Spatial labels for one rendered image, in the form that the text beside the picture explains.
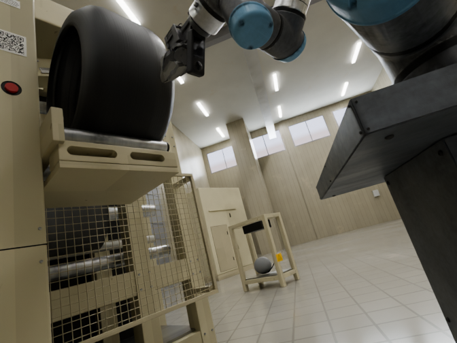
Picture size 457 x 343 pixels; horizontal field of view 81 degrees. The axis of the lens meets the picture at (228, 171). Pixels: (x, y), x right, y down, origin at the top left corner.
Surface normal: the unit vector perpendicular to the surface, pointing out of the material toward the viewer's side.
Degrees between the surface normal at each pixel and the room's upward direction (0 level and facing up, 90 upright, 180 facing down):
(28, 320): 90
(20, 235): 90
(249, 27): 170
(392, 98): 90
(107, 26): 83
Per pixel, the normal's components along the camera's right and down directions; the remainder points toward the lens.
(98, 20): -0.02, -0.47
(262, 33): 0.25, 0.86
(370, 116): -0.25, -0.22
